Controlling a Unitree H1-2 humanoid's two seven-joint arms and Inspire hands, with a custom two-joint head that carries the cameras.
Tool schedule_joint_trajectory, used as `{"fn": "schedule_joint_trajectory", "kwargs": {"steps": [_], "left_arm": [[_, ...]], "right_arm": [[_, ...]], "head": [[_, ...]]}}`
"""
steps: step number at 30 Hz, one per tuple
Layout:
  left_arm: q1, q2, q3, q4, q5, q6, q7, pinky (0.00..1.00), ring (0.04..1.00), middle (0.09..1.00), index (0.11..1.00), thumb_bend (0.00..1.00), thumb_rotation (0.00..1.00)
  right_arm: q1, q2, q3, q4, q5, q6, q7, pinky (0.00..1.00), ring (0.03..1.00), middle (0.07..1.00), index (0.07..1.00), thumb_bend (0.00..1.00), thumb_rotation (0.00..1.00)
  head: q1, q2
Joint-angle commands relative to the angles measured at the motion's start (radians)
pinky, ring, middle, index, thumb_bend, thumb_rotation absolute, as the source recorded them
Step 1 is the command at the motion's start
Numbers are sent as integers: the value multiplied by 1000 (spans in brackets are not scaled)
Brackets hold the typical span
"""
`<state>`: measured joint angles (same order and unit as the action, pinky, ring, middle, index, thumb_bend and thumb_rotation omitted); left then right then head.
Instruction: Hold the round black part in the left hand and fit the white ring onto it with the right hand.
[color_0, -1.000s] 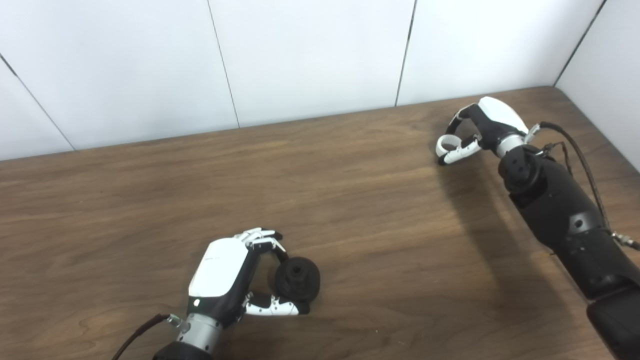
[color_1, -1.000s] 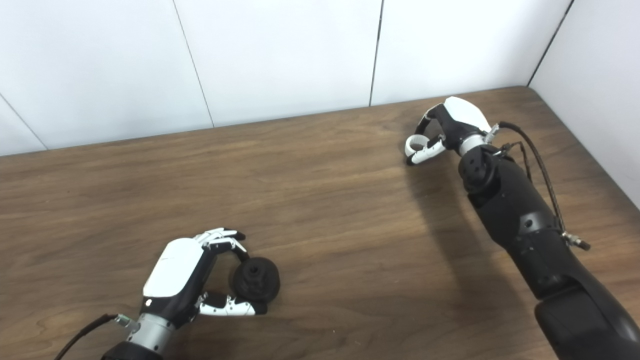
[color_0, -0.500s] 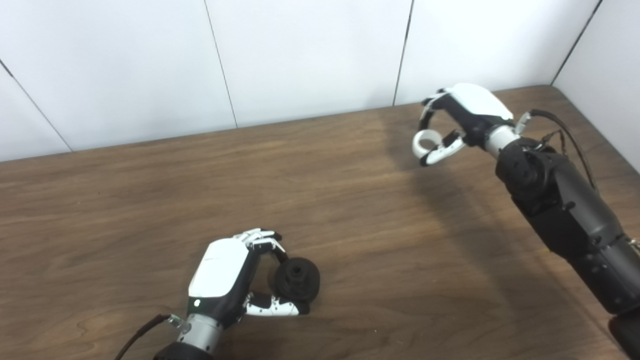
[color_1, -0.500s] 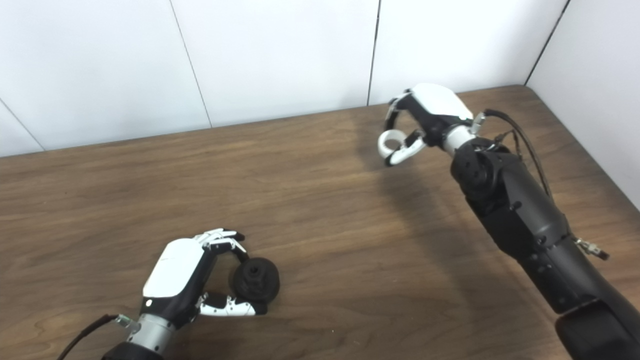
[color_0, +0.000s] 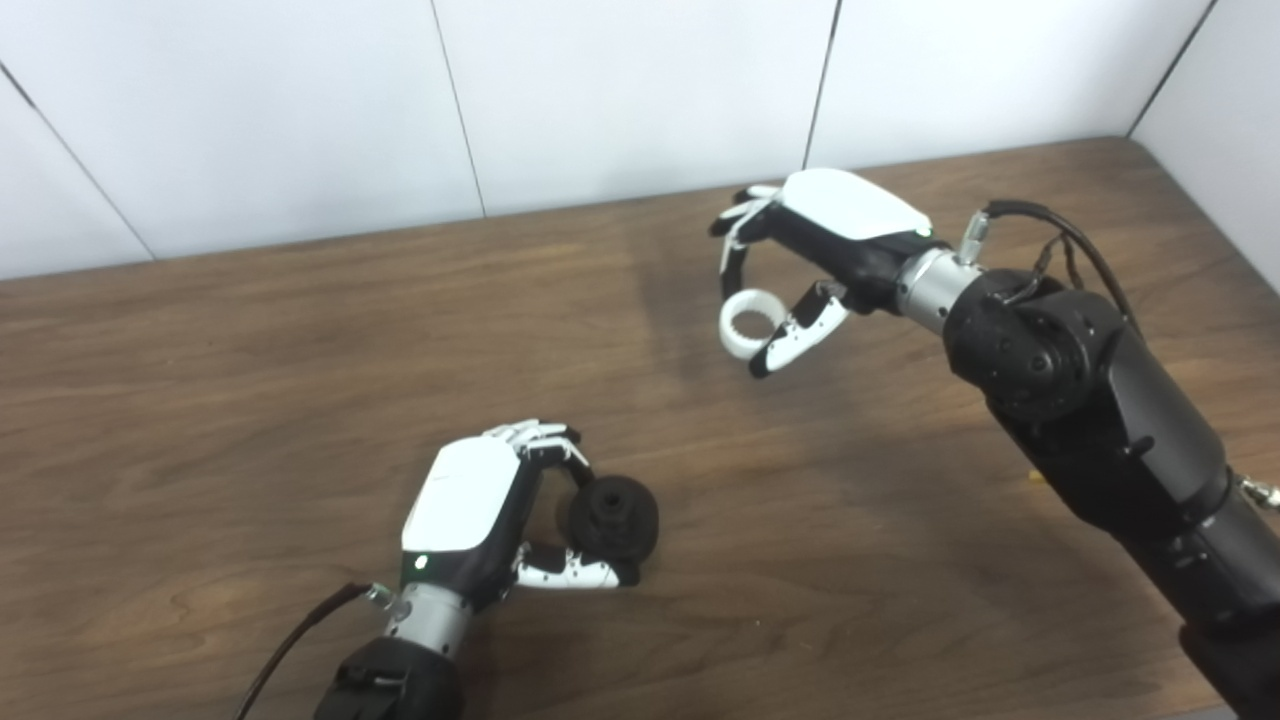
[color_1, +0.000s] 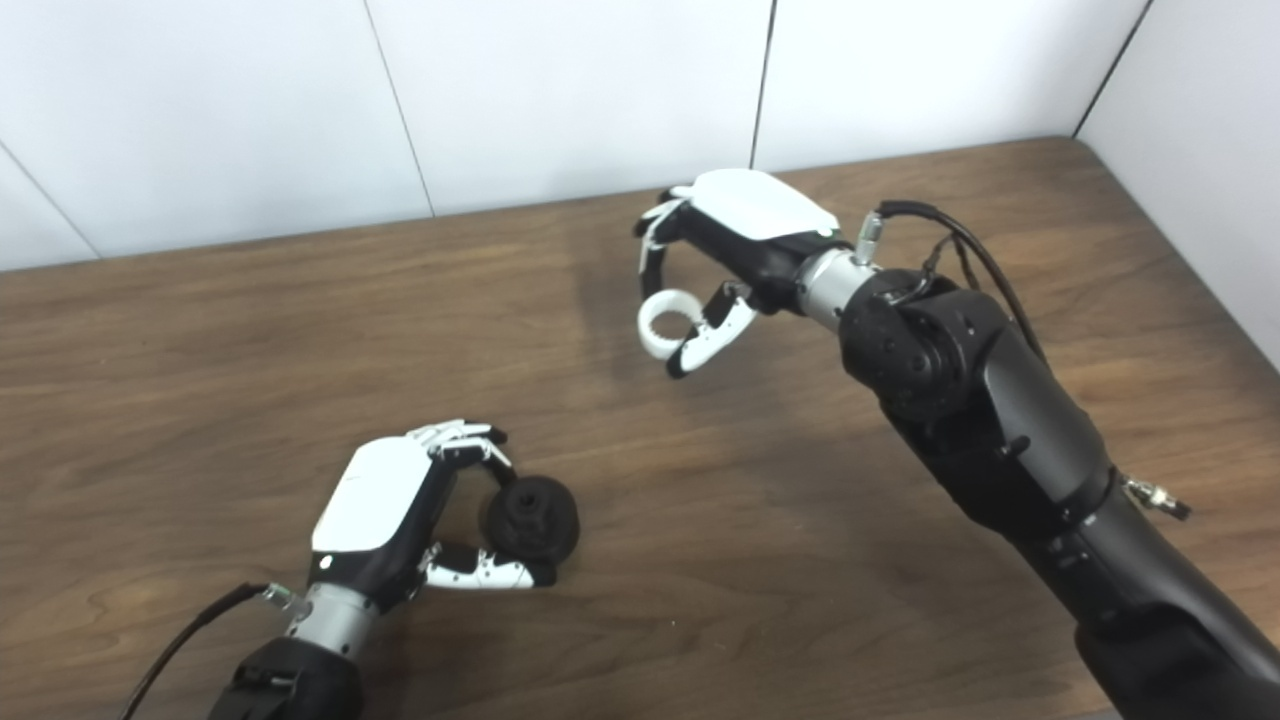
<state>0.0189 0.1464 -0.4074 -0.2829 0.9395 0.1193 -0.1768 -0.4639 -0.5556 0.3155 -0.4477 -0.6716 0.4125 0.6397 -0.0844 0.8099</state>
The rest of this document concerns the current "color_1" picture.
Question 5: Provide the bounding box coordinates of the white ring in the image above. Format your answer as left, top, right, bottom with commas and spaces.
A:
638, 289, 707, 361

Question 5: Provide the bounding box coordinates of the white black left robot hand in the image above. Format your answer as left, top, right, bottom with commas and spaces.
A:
305, 420, 559, 613

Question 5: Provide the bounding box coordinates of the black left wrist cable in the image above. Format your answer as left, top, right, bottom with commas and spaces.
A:
120, 583, 307, 720

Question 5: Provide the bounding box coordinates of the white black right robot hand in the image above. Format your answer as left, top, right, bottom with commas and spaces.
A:
633, 168, 843, 379

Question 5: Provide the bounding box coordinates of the round black part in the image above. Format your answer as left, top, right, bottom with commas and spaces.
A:
480, 477, 581, 564

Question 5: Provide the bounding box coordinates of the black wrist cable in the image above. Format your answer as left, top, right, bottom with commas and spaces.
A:
120, 583, 307, 720
855, 200, 1193, 522

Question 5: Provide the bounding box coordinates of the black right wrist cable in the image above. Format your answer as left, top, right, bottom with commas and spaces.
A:
855, 200, 1193, 522

